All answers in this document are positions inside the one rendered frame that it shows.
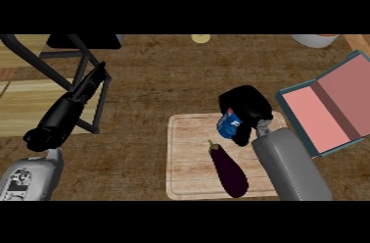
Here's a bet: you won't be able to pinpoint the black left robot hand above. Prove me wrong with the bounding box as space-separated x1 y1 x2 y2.
22 61 112 153

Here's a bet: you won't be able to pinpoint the black metal frame rack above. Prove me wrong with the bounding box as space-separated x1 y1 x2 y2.
0 34 112 135

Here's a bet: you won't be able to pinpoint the pink box with teal rim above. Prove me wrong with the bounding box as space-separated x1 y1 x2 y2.
274 49 370 160

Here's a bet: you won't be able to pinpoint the grey round container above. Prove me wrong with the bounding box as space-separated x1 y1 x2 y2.
289 34 340 49

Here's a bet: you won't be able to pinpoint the dark purple eggplant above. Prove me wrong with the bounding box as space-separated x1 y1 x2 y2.
206 139 250 199

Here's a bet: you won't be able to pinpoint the pale wooden cutting board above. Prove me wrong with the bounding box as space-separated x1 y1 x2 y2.
165 111 289 201

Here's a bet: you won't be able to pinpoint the pale yellow round object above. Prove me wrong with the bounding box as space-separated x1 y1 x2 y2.
190 34 211 44

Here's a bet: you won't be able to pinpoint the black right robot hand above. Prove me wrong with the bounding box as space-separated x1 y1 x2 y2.
216 84 274 148

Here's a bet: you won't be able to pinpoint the black flat panel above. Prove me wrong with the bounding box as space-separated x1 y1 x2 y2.
45 34 124 51

